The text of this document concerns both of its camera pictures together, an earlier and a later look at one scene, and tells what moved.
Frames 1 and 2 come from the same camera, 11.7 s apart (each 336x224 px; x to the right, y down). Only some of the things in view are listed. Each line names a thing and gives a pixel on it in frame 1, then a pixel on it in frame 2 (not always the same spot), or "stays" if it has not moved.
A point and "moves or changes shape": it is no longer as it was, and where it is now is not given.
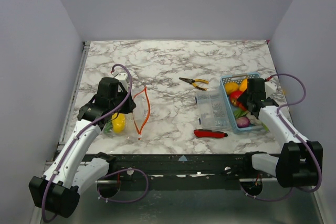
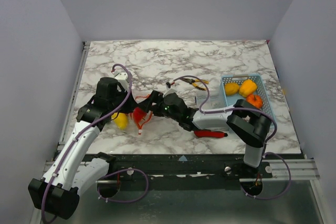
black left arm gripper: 130,107 stays
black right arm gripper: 247,97 -> 155,102
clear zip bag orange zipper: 131,124 moves or changes shape
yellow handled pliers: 193,82 stays
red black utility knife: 205,133 stays
